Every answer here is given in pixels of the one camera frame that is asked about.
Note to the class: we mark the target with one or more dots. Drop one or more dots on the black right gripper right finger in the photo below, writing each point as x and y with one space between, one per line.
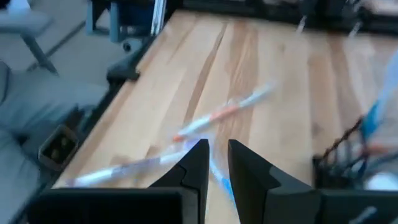
264 193

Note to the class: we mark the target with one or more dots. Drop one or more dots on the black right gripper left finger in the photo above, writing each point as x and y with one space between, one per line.
192 186

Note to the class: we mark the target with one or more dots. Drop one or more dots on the purple toothbrush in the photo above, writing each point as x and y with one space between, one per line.
124 170

